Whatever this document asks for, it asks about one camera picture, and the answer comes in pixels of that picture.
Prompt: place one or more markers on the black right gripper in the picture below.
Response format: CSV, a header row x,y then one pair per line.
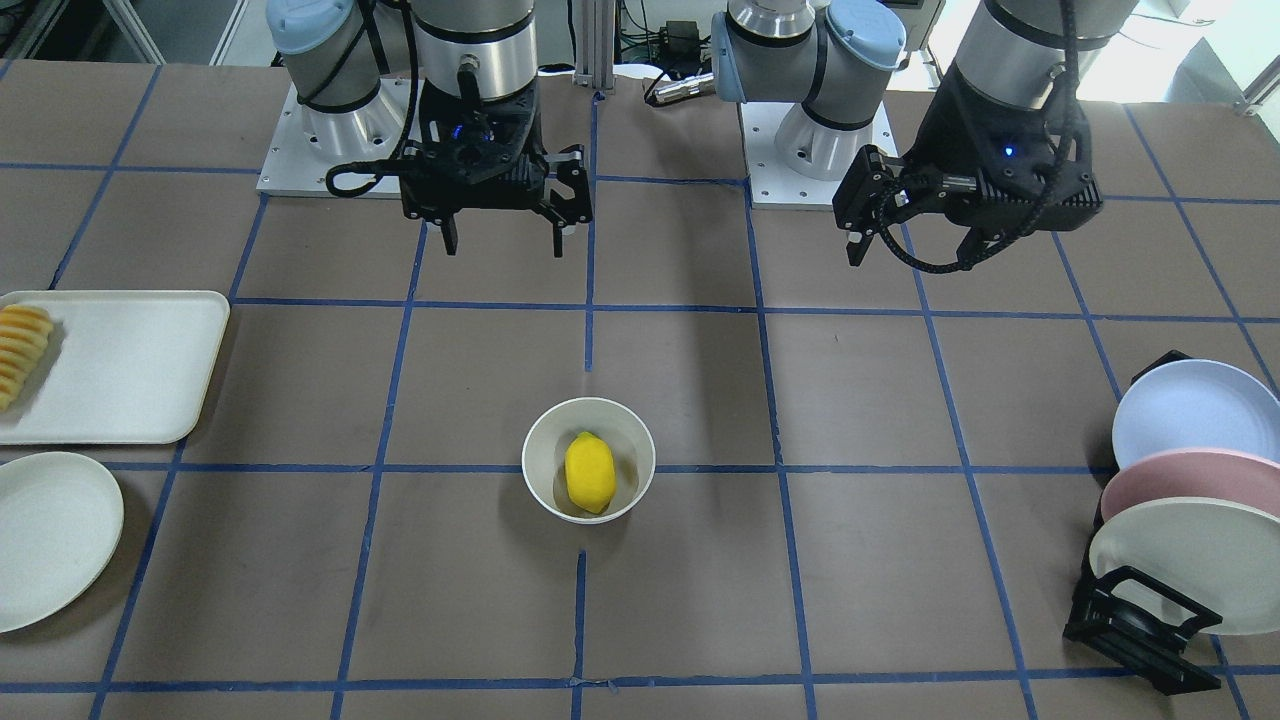
x,y
571,177

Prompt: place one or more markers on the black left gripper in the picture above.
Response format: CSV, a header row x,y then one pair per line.
x,y
948,128

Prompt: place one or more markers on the white bowl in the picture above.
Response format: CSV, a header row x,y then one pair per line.
x,y
633,447

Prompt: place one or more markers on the yellow lemon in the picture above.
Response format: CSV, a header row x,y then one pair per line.
x,y
590,473

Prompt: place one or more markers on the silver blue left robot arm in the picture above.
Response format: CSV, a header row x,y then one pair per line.
x,y
836,61

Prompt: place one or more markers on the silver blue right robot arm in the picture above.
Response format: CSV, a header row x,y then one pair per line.
x,y
338,52

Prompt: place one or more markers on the light blue plate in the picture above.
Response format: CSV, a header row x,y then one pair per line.
x,y
1195,403

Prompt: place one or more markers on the white rectangular tray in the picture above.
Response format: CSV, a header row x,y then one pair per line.
x,y
124,367

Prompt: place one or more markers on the pink plate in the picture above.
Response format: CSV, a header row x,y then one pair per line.
x,y
1217,473

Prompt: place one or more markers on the cream plate in rack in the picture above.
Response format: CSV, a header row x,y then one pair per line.
x,y
1221,554

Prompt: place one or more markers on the sliced yellow mango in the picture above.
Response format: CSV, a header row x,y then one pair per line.
x,y
25,336

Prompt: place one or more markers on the black plate rack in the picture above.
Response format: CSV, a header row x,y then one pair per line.
x,y
1134,637

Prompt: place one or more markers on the white round plate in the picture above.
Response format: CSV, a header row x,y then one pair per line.
x,y
62,516

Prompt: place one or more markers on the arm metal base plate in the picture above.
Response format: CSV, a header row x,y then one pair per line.
x,y
300,165
796,163

